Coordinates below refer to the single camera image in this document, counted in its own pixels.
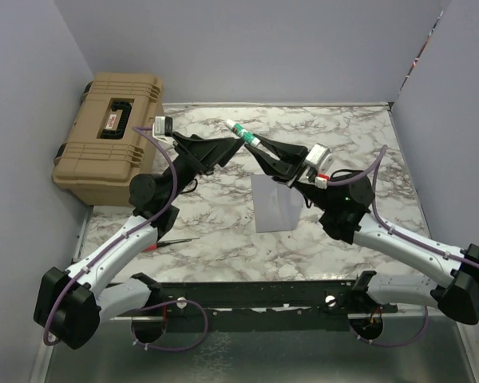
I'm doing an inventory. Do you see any green white glue stick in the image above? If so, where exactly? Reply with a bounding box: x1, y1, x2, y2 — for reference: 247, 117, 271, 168
225, 119, 260, 147

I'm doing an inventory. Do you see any red handled screwdriver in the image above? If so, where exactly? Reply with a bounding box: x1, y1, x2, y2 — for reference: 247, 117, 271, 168
143, 238, 195, 252

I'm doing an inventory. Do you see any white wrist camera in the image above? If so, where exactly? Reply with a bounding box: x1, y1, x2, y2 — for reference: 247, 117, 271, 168
304, 144, 334, 189
152, 116, 173, 140

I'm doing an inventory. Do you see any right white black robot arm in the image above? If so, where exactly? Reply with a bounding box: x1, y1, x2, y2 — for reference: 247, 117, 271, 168
246, 136, 479, 325

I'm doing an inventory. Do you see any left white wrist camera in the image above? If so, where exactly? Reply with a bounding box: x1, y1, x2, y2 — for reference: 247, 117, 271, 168
152, 116, 173, 140

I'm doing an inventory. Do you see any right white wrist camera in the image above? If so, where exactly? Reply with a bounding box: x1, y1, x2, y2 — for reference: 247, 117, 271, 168
304, 144, 334, 189

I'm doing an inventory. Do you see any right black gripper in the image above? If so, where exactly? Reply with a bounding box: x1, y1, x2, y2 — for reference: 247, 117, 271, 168
246, 134, 335, 211

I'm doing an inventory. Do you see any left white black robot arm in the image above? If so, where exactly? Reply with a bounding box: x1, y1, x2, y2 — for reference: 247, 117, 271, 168
34, 133, 243, 349

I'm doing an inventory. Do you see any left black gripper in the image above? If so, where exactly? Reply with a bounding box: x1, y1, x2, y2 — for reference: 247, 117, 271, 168
164, 132, 244, 204

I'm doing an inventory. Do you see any tan plastic tool case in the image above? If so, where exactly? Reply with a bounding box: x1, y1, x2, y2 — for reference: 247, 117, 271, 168
52, 72, 164, 207

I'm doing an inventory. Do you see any aluminium frame rail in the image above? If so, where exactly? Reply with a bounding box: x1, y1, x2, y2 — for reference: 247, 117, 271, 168
28, 340, 54, 383

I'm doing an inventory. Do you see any black metal base rail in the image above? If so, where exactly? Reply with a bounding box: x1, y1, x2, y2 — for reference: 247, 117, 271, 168
115, 270, 400, 334

